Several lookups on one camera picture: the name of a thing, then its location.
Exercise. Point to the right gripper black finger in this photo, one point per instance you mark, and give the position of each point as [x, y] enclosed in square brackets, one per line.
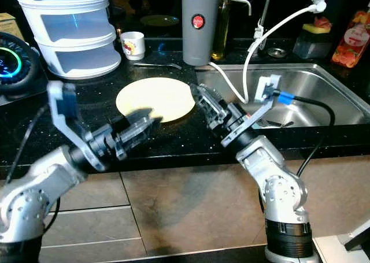
[218, 100]
[203, 104]

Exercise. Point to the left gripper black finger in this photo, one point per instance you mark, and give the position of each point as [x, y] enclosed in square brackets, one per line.
[141, 121]
[145, 139]

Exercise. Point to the pale yellow plate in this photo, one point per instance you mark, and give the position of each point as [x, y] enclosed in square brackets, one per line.
[162, 95]

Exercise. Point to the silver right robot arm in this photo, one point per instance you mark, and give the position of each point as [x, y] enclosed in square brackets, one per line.
[283, 188]

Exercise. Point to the beige drawer front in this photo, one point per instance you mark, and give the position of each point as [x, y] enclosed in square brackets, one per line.
[104, 191]
[98, 225]
[98, 252]

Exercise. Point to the grey water filter canister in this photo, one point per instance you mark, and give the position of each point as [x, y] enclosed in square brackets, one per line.
[201, 46]

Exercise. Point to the silver fork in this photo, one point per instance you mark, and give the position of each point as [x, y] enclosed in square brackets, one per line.
[156, 65]

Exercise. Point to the yellow oil bottle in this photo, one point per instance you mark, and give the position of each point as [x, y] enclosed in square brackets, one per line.
[226, 34]

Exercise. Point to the round chrome hole cover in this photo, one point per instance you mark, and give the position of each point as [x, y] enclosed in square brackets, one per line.
[276, 52]

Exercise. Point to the small white printed cup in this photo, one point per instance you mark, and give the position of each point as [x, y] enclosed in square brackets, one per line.
[132, 46]

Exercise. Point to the beige cabinet door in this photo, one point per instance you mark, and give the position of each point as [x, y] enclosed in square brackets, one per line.
[191, 205]
[341, 193]

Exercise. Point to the white tiered storage container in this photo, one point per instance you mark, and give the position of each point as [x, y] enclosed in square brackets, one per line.
[78, 52]

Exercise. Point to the dark olive dish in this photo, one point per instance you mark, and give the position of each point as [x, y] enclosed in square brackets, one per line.
[159, 20]

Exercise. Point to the chrome sink faucet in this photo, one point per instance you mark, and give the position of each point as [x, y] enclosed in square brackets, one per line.
[264, 14]

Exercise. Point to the black sponge holder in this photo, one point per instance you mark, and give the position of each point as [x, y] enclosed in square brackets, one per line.
[309, 47]

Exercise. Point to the stainless steel sink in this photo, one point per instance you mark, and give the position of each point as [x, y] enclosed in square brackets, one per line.
[341, 84]

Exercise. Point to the yellow sponge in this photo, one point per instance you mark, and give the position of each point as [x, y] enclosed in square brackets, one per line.
[312, 28]

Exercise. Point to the red scrubber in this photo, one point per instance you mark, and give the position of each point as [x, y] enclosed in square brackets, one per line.
[322, 22]

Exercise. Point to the white faucet diverter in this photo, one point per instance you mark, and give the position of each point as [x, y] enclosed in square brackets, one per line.
[318, 6]

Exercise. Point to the orange dish soap bottle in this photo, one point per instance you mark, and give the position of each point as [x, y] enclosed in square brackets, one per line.
[350, 43]

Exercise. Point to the yellow carton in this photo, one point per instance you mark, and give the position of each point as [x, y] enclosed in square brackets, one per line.
[7, 26]

